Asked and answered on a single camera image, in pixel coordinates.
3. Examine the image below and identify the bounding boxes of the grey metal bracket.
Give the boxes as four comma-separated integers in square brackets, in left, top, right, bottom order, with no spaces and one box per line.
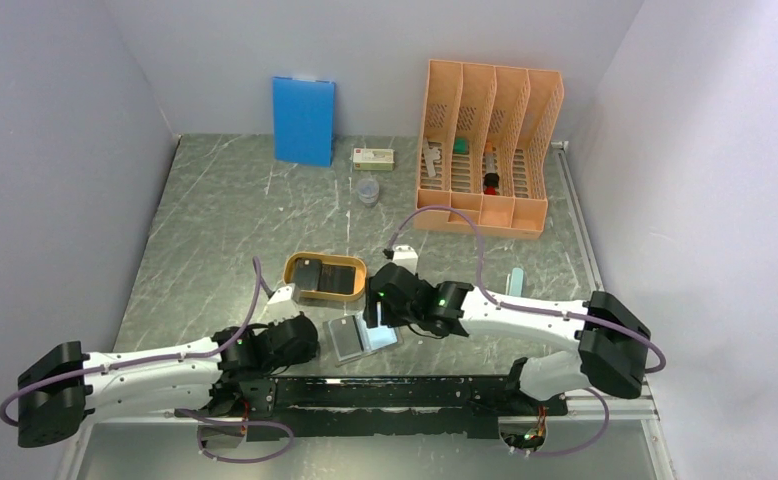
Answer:
[421,138,441,178]

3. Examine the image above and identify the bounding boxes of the blue upright box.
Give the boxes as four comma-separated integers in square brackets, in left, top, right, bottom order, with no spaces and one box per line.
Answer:
[272,76,336,167]

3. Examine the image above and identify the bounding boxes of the peach desk file organizer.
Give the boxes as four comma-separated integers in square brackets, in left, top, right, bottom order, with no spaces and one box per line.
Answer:
[413,59,565,240]

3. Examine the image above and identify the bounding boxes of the light blue eraser bar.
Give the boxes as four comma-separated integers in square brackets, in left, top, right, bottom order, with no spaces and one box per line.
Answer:
[506,267,525,297]

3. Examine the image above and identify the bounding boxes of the aluminium frame rail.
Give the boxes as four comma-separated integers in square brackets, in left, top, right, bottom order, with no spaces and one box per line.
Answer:
[59,375,675,479]

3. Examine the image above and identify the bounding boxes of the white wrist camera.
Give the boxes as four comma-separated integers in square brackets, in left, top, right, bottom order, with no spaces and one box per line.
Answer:
[383,245,419,274]
[263,284,303,324]

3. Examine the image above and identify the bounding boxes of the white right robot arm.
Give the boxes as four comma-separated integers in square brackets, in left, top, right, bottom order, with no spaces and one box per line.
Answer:
[364,263,651,414]

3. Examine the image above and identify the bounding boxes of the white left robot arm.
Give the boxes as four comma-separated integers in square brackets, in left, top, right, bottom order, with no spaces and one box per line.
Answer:
[13,314,319,448]

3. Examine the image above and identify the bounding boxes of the orange grey utility knife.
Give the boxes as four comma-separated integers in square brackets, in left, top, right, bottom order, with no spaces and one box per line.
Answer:
[483,141,497,174]

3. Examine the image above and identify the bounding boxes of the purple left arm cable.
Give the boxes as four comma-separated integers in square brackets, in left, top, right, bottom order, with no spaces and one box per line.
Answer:
[0,256,296,464]

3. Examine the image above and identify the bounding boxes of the green eraser block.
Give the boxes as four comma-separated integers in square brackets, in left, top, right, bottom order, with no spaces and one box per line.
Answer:
[453,137,470,155]

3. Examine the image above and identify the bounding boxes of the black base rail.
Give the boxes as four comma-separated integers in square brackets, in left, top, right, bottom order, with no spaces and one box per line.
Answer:
[197,375,568,441]

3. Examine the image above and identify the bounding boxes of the clear round plastic jar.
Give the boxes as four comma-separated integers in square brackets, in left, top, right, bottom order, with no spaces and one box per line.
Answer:
[355,177,380,207]

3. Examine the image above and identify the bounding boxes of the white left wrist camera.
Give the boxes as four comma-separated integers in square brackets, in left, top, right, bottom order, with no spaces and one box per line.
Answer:
[263,284,303,324]

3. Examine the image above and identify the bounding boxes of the black red stamp knob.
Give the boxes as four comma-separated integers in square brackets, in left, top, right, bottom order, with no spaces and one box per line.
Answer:
[483,172,500,195]

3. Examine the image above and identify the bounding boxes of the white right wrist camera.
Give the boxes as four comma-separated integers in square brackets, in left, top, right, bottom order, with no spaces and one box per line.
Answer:
[383,245,419,274]

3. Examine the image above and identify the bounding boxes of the small green white carton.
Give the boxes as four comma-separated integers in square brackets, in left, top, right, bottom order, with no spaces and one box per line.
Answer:
[351,148,395,171]

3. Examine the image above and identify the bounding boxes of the orange oval plastic tray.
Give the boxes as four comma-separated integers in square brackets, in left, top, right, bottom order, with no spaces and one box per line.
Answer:
[283,251,368,302]

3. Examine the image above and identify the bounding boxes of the stack of black cards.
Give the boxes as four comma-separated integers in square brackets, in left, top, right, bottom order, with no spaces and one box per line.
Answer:
[291,258,356,295]

